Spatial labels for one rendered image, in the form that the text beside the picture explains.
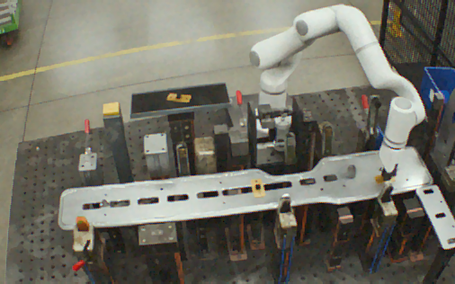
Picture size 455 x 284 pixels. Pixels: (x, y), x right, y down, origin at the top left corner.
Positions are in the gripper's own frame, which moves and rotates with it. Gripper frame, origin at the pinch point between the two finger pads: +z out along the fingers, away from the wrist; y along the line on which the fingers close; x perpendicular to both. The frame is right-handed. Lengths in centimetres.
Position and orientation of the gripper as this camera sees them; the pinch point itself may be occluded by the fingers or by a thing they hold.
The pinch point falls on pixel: (387, 173)
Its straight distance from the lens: 177.6
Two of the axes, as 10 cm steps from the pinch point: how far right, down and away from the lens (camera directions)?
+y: 1.4, 6.6, -7.4
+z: 0.3, 7.5, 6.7
